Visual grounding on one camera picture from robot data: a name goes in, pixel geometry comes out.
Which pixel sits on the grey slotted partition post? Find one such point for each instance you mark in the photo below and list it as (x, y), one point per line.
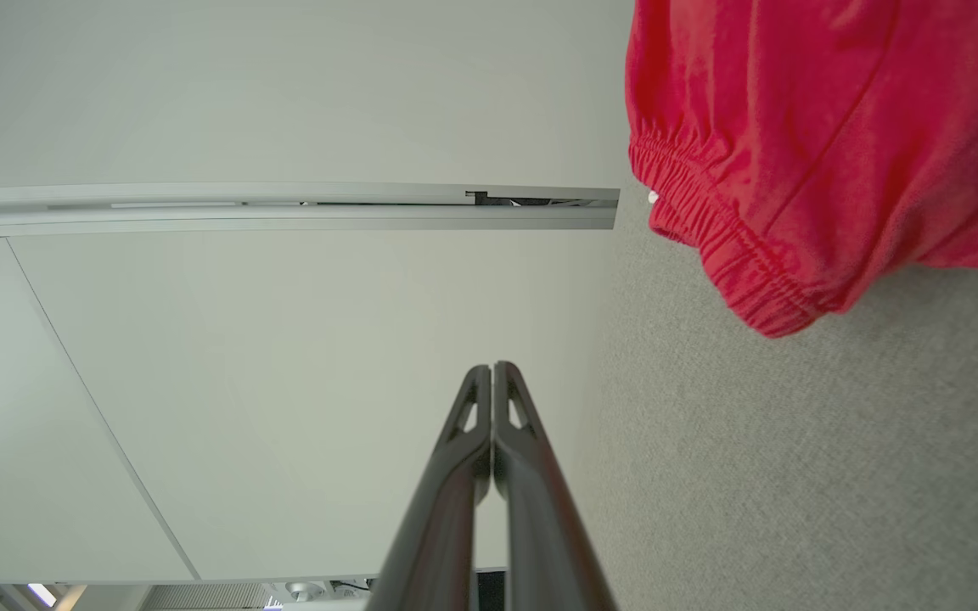
(285, 216)

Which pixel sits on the red Bulls basketball shorts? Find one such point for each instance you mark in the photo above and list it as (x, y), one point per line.
(795, 127)

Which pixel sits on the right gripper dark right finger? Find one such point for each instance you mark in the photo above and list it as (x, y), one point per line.
(540, 526)

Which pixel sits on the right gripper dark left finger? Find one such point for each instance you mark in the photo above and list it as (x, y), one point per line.
(446, 509)

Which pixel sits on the ceiling light panel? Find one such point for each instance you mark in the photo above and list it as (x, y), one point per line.
(42, 595)

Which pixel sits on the grey fabric sofa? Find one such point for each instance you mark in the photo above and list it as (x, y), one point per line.
(795, 475)

